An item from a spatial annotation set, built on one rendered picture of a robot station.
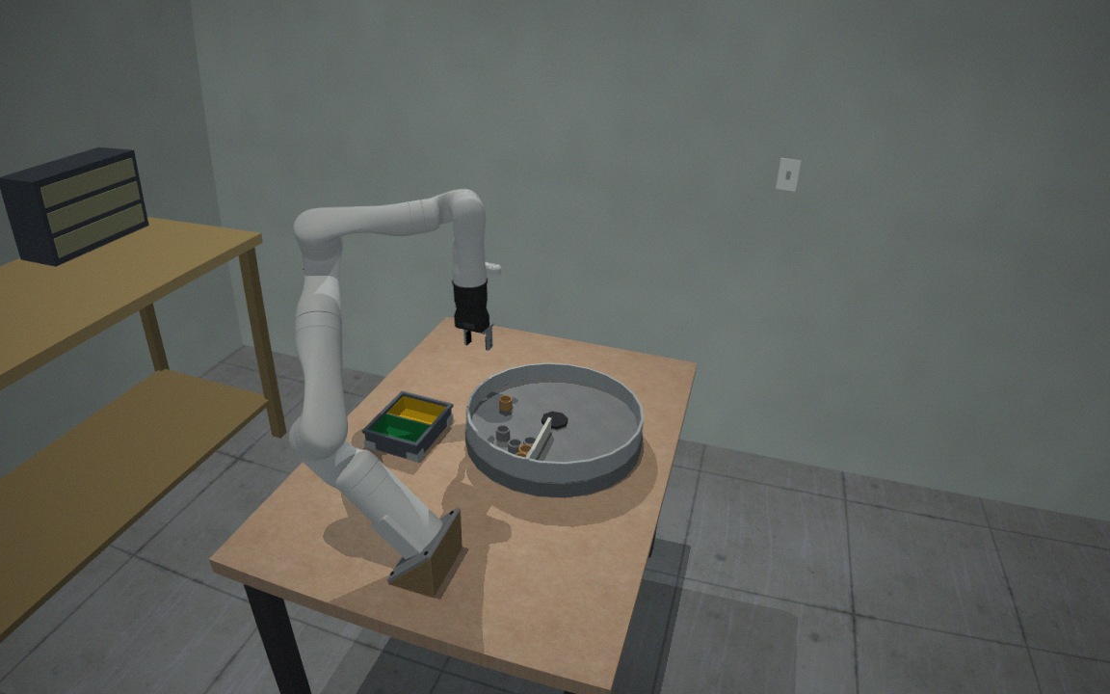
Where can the dark grey divided bin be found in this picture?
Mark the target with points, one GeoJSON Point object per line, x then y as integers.
{"type": "Point", "coordinates": [399, 420]}

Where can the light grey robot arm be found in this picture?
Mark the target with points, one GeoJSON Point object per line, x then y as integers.
{"type": "Point", "coordinates": [397, 515]}

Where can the grey round turntable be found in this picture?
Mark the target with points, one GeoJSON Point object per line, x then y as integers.
{"type": "Point", "coordinates": [576, 413]}

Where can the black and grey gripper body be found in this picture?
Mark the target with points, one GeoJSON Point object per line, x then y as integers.
{"type": "Point", "coordinates": [471, 295]}

